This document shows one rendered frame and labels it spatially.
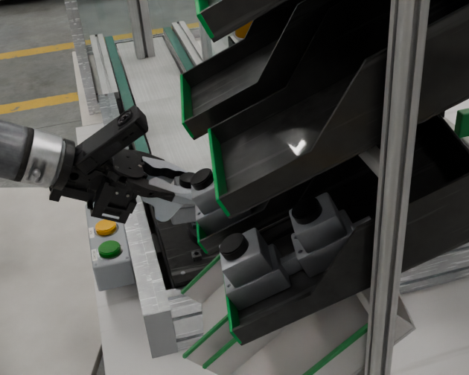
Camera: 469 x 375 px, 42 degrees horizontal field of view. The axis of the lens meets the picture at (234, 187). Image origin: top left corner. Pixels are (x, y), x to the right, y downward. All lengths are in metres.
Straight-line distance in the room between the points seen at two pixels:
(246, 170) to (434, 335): 0.63
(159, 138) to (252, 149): 1.00
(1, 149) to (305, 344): 0.45
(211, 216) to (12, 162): 0.27
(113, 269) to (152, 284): 0.10
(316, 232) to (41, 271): 0.81
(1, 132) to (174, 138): 0.79
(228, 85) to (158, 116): 0.98
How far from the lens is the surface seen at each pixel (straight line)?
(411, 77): 0.47
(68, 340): 1.16
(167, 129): 1.62
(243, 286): 0.65
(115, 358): 1.11
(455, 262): 1.20
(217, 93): 0.72
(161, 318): 1.03
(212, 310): 0.94
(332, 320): 0.76
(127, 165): 0.89
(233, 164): 0.60
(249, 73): 0.72
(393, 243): 0.55
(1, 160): 0.84
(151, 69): 2.00
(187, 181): 0.92
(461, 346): 1.12
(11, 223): 1.49
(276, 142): 0.59
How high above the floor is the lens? 1.67
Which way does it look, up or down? 34 degrees down
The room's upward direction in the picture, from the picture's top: 5 degrees counter-clockwise
